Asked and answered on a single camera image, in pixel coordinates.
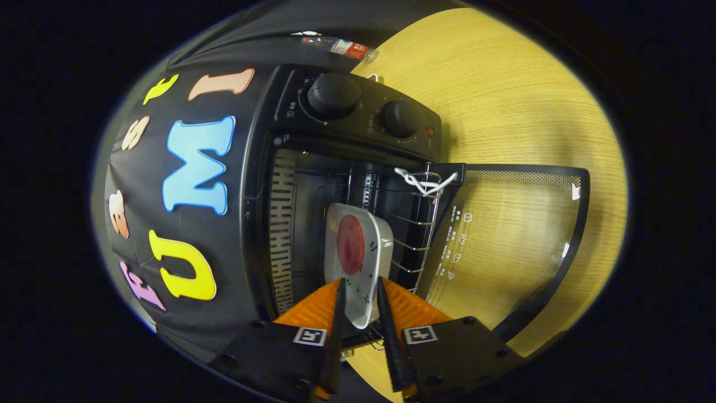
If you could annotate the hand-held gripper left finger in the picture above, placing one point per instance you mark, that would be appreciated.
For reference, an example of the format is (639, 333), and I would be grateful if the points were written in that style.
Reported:
(279, 358)

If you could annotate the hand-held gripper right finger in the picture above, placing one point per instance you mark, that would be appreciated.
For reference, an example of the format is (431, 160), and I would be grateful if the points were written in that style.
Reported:
(453, 352)

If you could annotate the white food tray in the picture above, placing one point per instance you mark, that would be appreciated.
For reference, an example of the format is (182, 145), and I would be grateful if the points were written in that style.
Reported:
(372, 263)

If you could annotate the pink meat slice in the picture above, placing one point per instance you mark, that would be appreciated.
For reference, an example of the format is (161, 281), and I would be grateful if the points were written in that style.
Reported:
(351, 244)

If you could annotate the black toaster oven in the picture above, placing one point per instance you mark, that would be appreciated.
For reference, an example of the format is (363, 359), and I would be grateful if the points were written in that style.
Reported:
(358, 120)

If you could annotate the metal oven rack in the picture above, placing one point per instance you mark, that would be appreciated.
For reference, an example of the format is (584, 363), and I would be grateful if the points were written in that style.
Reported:
(417, 224)

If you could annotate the clear water bottle red label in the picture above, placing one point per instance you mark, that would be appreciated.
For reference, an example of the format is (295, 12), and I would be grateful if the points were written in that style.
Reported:
(341, 46)

